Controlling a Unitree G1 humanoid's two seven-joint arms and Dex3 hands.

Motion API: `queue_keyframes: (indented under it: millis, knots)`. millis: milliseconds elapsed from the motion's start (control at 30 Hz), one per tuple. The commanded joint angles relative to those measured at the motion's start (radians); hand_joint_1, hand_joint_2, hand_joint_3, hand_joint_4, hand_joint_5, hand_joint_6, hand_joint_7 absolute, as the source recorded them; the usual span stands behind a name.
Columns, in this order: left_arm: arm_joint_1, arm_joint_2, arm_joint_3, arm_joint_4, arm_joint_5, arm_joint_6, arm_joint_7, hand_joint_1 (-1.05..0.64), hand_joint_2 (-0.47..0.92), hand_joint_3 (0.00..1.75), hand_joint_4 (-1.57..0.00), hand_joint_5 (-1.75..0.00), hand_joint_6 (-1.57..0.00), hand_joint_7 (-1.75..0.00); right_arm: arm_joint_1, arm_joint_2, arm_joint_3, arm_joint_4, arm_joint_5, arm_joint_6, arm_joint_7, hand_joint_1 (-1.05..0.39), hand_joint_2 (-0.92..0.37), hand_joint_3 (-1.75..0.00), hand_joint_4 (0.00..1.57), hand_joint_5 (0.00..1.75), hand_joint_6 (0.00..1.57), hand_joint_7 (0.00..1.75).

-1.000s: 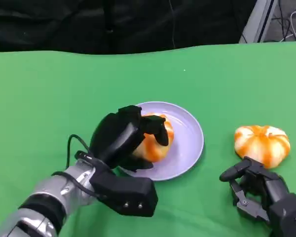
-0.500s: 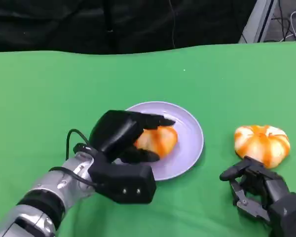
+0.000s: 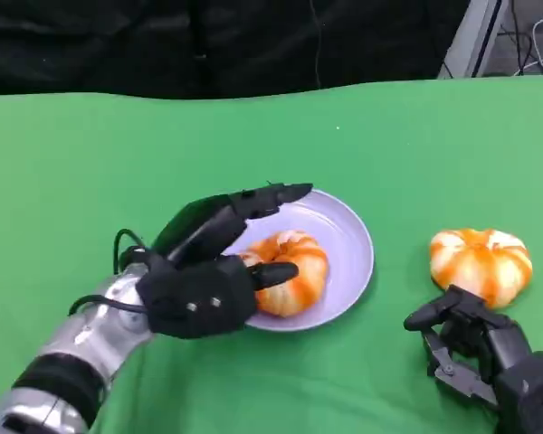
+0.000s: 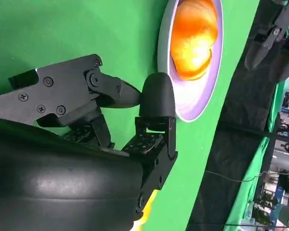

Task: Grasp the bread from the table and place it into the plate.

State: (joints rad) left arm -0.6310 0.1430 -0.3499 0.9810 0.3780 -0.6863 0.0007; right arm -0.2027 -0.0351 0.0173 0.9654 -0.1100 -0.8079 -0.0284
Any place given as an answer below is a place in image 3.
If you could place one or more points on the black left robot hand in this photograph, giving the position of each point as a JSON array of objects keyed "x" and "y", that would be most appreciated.
[{"x": 194, "y": 298}]

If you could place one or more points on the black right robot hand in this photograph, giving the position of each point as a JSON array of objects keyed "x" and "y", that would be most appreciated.
[{"x": 507, "y": 343}]

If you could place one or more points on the orange white toy bread roll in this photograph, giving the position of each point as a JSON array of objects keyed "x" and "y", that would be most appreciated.
[
  {"x": 479, "y": 264},
  {"x": 307, "y": 271}
]

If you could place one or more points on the lilac plate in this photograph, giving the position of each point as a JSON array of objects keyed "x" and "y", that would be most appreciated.
[{"x": 344, "y": 253}]

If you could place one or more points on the green table cloth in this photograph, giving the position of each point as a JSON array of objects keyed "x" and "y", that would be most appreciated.
[{"x": 95, "y": 158}]

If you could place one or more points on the black drape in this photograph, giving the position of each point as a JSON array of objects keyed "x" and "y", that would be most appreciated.
[{"x": 163, "y": 45}]

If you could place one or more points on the grey metal frame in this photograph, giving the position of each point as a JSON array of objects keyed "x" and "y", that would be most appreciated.
[{"x": 473, "y": 40}]

